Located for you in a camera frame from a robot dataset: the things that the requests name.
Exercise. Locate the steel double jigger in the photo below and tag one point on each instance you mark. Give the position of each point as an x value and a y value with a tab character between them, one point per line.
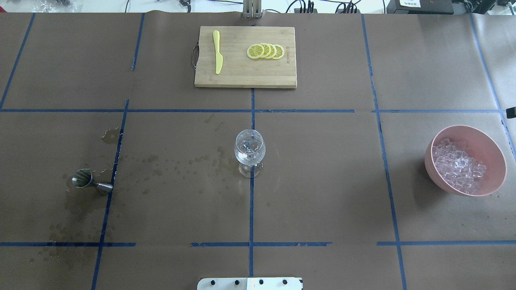
84	178

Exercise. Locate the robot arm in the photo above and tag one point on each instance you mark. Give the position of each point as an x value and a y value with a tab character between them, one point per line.
511	112

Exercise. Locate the clear wine glass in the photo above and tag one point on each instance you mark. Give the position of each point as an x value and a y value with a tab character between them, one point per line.
250	150

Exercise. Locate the pile of ice cubes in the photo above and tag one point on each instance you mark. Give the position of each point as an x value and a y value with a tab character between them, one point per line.
455	163

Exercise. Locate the lemon slice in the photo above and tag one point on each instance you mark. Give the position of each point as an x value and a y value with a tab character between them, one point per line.
255	51
273	51
267	50
280	51

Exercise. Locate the front lemon slice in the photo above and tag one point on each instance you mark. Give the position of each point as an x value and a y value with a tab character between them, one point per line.
255	51

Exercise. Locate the bamboo cutting board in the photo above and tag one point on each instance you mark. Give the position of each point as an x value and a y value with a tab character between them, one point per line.
238	70

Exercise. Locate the back lemon slice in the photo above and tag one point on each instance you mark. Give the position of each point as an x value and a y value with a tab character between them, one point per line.
280	51

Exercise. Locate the yellow plastic knife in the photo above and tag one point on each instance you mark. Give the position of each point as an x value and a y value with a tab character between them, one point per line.
216	36

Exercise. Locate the black device box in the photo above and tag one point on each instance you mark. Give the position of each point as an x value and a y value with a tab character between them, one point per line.
431	7

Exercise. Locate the pink bowl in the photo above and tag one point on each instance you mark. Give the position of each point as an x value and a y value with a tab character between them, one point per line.
479	146

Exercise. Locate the aluminium frame post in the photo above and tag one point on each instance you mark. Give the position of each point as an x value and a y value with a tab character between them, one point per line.
252	9

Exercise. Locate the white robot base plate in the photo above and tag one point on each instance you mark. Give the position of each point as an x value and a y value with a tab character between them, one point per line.
251	283

